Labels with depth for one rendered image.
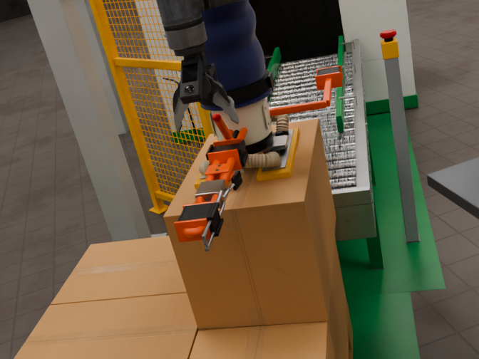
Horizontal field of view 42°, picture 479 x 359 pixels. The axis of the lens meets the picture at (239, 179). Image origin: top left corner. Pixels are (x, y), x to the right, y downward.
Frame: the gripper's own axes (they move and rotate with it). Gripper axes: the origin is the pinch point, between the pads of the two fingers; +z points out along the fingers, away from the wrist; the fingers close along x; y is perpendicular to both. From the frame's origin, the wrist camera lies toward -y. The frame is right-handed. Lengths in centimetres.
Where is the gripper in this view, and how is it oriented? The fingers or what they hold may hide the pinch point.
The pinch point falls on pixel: (207, 129)
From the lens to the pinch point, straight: 147.3
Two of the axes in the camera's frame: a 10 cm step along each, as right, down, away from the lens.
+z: 2.2, 8.8, 4.1
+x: -9.6, 1.3, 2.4
